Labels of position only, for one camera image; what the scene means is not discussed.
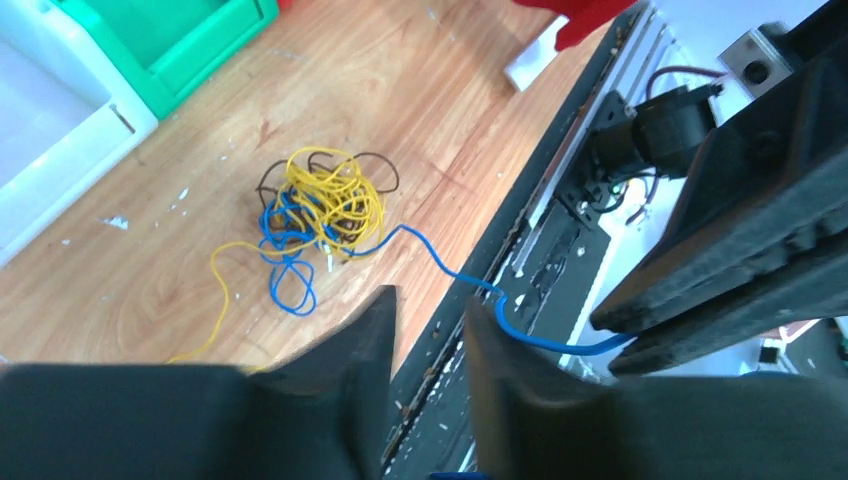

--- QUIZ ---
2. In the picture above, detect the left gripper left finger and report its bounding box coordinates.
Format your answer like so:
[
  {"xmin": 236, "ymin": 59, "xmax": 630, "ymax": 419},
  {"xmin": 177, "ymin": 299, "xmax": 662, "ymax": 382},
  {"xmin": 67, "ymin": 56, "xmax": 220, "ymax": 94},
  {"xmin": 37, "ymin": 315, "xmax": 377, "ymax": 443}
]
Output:
[{"xmin": 248, "ymin": 285, "xmax": 398, "ymax": 479}]

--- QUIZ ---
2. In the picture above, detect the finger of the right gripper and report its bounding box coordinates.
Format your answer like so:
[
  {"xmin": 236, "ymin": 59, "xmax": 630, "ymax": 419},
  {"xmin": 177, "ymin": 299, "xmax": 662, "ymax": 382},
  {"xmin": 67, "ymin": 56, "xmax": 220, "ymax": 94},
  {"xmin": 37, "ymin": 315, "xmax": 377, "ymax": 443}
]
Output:
[
  {"xmin": 590, "ymin": 41, "xmax": 847, "ymax": 332},
  {"xmin": 609, "ymin": 271, "xmax": 847, "ymax": 377}
]

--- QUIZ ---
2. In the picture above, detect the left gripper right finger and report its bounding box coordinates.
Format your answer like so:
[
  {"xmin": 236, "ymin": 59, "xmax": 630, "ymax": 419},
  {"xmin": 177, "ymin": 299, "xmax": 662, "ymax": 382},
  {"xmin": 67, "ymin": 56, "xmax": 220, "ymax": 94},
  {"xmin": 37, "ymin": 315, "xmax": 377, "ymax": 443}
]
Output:
[{"xmin": 464, "ymin": 299, "xmax": 623, "ymax": 479}]

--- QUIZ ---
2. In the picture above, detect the blue cable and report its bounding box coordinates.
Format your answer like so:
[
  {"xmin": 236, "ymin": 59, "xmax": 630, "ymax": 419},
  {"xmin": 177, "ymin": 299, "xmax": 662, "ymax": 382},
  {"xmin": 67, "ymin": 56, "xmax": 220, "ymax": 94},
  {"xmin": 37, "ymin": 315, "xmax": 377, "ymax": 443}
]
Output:
[{"xmin": 256, "ymin": 188, "xmax": 634, "ymax": 357}]

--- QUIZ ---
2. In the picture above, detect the cable bundle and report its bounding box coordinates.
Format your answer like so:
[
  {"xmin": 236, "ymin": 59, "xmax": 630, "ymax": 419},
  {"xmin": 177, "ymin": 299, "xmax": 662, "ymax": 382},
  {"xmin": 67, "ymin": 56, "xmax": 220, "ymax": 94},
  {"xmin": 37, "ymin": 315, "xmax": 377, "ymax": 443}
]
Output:
[{"xmin": 165, "ymin": 145, "xmax": 402, "ymax": 366}]

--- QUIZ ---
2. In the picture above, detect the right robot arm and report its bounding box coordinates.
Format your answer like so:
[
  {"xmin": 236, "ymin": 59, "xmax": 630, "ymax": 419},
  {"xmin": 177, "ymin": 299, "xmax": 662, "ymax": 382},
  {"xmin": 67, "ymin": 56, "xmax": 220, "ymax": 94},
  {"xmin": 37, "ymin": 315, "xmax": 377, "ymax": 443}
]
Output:
[{"xmin": 590, "ymin": 41, "xmax": 847, "ymax": 376}]

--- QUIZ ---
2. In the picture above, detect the red garment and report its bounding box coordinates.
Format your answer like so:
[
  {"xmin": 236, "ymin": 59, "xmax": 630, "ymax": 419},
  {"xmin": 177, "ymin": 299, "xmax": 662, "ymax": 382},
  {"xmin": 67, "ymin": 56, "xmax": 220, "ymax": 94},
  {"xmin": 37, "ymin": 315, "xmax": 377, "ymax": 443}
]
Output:
[{"xmin": 514, "ymin": 0, "xmax": 636, "ymax": 52}]

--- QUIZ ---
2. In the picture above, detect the white plastic bin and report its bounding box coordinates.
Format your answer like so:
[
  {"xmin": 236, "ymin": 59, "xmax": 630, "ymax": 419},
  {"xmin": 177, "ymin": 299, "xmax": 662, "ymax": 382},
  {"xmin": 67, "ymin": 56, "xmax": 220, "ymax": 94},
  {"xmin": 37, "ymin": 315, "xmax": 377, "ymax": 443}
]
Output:
[{"xmin": 1, "ymin": 1, "xmax": 158, "ymax": 264}]

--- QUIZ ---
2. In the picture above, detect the green plastic bin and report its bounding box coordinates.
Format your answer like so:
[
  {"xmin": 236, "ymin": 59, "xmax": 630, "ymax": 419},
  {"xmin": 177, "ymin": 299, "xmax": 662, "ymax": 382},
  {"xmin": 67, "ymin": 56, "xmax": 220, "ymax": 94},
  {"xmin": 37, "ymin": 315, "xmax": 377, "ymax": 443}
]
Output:
[{"xmin": 53, "ymin": 0, "xmax": 279, "ymax": 120}]

